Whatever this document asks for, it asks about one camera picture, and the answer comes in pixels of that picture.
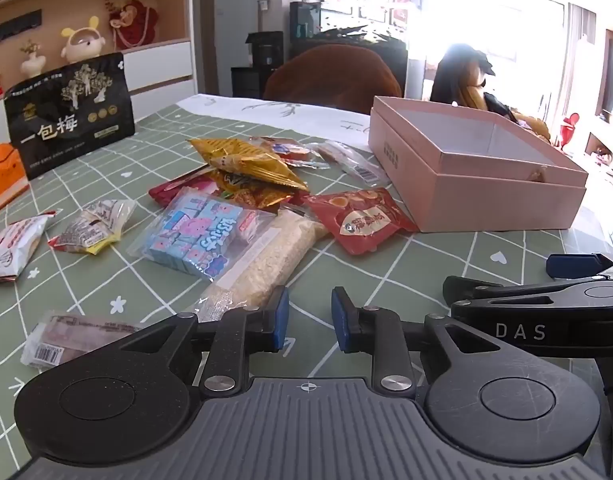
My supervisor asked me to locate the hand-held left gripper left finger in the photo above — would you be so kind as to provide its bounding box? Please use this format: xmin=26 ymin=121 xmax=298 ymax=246
xmin=121 ymin=285 xmax=290 ymax=400

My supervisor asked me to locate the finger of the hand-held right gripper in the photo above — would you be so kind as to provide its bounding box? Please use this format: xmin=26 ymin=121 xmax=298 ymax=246
xmin=443 ymin=276 xmax=613 ymax=307
xmin=545 ymin=249 xmax=613 ymax=280

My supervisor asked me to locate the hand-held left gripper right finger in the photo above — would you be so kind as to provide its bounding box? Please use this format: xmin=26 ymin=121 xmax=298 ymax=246
xmin=331 ymin=286 xmax=492 ymax=399

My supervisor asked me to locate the clear oat bar packet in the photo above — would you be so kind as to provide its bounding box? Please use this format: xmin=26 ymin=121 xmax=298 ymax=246
xmin=194 ymin=207 xmax=330 ymax=323

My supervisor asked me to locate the pink cardboard box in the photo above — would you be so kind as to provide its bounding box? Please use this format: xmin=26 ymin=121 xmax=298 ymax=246
xmin=369 ymin=95 xmax=589 ymax=233

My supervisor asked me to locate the red cookie snack packet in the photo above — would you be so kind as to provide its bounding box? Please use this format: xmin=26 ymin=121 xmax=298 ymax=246
xmin=302 ymin=187 xmax=420 ymax=256

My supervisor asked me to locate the blue and pink candy packet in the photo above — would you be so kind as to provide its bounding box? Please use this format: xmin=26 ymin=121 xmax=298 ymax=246
xmin=128 ymin=187 xmax=277 ymax=281

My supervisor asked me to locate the clear barcode snack packet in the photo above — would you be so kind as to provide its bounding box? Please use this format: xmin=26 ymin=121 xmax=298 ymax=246
xmin=314 ymin=141 xmax=392 ymax=188

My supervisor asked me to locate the gold snack packet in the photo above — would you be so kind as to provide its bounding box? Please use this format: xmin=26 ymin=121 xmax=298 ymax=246
xmin=186 ymin=137 xmax=311 ymax=193

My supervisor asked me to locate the dark red spicy snack packet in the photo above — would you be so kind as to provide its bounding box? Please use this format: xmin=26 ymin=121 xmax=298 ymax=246
xmin=149 ymin=169 xmax=307 ymax=211

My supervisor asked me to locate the red and white snack packet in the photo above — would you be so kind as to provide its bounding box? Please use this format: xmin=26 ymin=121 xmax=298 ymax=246
xmin=249 ymin=136 xmax=323 ymax=167

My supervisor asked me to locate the small yellow and red packet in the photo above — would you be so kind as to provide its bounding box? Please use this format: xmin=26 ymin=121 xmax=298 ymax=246
xmin=48 ymin=199 xmax=137 ymax=257

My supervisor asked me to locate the brown bar barcode packet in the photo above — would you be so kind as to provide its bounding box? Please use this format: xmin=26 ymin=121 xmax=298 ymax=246
xmin=20 ymin=311 xmax=144 ymax=370

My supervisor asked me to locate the white and red bread packet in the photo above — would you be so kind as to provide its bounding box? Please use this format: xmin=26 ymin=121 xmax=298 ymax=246
xmin=0 ymin=211 xmax=62 ymax=285

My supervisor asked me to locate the green grid tablecloth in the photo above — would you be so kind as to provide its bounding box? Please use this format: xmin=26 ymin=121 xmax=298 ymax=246
xmin=0 ymin=92 xmax=613 ymax=441

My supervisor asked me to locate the red toy figure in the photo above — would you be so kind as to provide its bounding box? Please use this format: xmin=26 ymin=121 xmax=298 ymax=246
xmin=559 ymin=112 xmax=582 ymax=151

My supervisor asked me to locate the black and brown plush toy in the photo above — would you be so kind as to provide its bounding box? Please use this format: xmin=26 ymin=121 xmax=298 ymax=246
xmin=431 ymin=44 xmax=552 ymax=143

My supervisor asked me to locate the brown chair back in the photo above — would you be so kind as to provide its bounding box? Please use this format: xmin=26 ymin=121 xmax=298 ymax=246
xmin=263 ymin=44 xmax=403 ymax=113

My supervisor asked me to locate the black water dispenser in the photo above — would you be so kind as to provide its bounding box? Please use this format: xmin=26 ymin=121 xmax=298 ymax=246
xmin=230 ymin=31 xmax=284 ymax=100

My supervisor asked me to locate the large black snack bag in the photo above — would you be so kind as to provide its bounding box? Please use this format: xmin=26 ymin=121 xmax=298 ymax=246
xmin=4 ymin=51 xmax=136 ymax=181

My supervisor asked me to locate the dark teal appliance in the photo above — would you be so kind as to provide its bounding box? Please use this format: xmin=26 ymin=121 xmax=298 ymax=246
xmin=290 ymin=2 xmax=321 ymax=40

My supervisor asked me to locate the orange box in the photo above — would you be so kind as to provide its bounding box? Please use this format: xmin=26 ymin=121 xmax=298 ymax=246
xmin=0 ymin=142 xmax=31 ymax=221

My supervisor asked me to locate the cream rabbit figurine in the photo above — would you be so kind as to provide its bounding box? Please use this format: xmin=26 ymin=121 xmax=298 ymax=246
xmin=61 ymin=16 xmax=107 ymax=63

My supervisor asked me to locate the white vase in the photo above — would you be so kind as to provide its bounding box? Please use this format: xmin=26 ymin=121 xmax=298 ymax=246
xmin=19 ymin=40 xmax=48 ymax=80

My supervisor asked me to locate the black wall rack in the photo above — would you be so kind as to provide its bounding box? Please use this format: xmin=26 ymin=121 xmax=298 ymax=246
xmin=0 ymin=10 xmax=42 ymax=47

